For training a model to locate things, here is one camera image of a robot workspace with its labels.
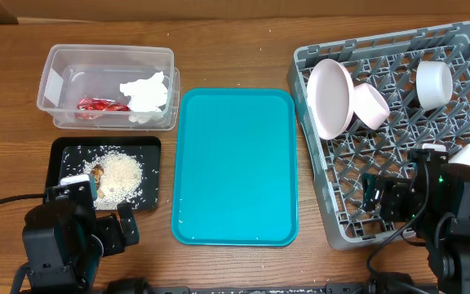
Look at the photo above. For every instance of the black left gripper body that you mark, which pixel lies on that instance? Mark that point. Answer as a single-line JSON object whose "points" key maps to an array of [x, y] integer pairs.
{"points": [[110, 234]]}

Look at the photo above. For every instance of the brown food scrap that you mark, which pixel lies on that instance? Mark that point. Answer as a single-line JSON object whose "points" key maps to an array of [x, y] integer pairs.
{"points": [[97, 171]]}

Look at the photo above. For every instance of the black rectangular tray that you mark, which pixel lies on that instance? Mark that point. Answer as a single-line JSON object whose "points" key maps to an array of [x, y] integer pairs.
{"points": [[63, 142]]}

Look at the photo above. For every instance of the pink bowl with rice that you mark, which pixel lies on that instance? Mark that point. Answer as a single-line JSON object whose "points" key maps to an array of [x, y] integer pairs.
{"points": [[370, 106]]}

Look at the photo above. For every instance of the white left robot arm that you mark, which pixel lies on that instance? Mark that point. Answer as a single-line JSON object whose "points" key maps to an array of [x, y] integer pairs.
{"points": [[65, 243]]}

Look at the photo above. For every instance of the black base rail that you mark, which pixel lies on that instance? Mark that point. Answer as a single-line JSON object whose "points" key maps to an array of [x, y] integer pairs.
{"points": [[140, 285]]}

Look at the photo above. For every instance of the crumpled white paper napkin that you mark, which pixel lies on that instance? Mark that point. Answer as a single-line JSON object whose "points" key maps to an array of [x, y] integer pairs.
{"points": [[146, 98]]}

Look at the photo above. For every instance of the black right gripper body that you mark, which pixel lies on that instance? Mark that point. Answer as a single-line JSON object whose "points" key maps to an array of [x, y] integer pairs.
{"points": [[392, 198]]}

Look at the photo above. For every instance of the pile of white rice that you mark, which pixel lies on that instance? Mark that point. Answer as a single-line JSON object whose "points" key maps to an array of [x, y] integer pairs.
{"points": [[131, 173]]}

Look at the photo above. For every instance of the large white plate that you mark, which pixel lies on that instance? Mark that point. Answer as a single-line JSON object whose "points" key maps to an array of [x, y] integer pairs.
{"points": [[330, 95]]}

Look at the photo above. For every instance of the red foil snack wrapper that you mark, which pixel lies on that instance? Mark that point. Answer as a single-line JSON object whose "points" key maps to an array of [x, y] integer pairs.
{"points": [[93, 107]]}

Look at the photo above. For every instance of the grey-green bowl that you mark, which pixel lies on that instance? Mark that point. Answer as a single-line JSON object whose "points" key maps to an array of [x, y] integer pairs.
{"points": [[434, 84]]}

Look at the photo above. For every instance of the grey dishwasher rack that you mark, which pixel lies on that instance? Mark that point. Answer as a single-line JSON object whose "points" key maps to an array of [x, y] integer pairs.
{"points": [[389, 63]]}

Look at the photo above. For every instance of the teal serving tray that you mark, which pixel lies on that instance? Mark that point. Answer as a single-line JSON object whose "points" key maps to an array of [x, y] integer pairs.
{"points": [[235, 179]]}

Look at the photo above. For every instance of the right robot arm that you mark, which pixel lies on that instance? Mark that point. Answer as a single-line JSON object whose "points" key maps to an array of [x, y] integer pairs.
{"points": [[435, 204]]}

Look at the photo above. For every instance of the clear plastic waste bin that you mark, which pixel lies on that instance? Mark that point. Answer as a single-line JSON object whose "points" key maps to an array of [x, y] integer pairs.
{"points": [[76, 71]]}

